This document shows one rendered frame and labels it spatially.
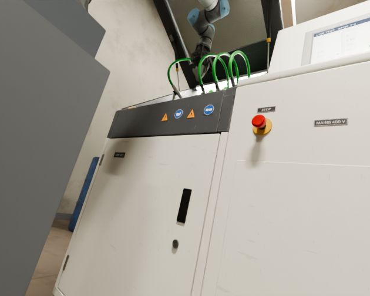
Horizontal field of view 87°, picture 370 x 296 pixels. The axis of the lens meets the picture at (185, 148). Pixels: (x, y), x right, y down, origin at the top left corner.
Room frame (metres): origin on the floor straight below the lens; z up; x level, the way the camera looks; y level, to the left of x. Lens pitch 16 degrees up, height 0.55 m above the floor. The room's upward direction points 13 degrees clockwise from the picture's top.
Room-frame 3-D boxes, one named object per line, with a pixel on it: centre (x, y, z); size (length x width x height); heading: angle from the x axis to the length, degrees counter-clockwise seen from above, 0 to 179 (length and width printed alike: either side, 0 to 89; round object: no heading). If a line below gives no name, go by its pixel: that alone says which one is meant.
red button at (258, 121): (0.48, -0.18, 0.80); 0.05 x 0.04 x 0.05; 50
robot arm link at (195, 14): (0.85, 0.08, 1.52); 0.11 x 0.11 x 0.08; 47
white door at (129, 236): (0.79, 0.15, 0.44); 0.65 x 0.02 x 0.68; 50
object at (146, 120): (0.80, 0.14, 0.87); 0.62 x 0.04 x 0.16; 50
